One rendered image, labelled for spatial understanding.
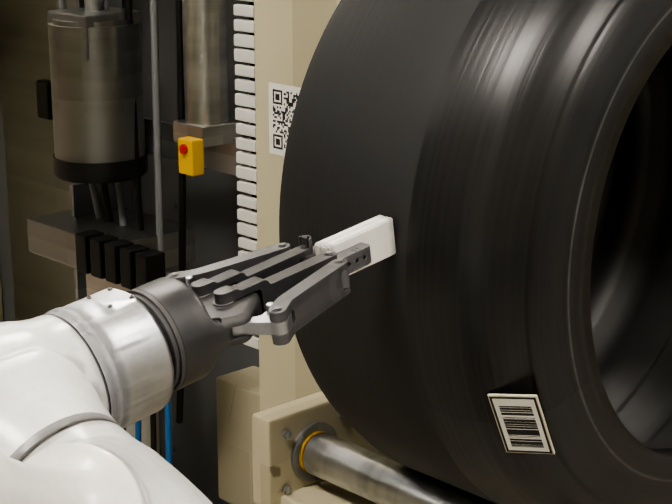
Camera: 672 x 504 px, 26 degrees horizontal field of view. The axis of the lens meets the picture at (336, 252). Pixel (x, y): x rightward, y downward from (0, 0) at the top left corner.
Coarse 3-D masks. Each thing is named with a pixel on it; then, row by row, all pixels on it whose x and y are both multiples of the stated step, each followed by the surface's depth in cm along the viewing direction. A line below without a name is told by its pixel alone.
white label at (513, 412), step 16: (496, 400) 111; (512, 400) 110; (528, 400) 110; (496, 416) 112; (512, 416) 111; (528, 416) 111; (512, 432) 112; (528, 432) 112; (544, 432) 111; (512, 448) 114; (528, 448) 113; (544, 448) 112
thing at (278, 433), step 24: (288, 408) 146; (312, 408) 147; (264, 432) 144; (288, 432) 144; (312, 432) 147; (336, 432) 150; (264, 456) 145; (288, 456) 146; (264, 480) 145; (288, 480) 146; (312, 480) 148
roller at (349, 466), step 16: (320, 432) 148; (304, 448) 146; (320, 448) 145; (336, 448) 144; (352, 448) 143; (304, 464) 146; (320, 464) 144; (336, 464) 143; (352, 464) 141; (368, 464) 140; (384, 464) 140; (400, 464) 140; (336, 480) 143; (352, 480) 141; (368, 480) 139; (384, 480) 138; (400, 480) 137; (416, 480) 136; (432, 480) 136; (368, 496) 140; (384, 496) 138; (400, 496) 136; (416, 496) 135; (432, 496) 134; (448, 496) 133; (464, 496) 133
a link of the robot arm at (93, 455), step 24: (72, 432) 83; (96, 432) 84; (120, 432) 85; (0, 456) 71; (48, 456) 78; (72, 456) 77; (96, 456) 77; (120, 456) 78; (144, 456) 81; (0, 480) 70; (24, 480) 71; (48, 480) 73; (72, 480) 75; (96, 480) 76; (120, 480) 76; (144, 480) 77; (168, 480) 79
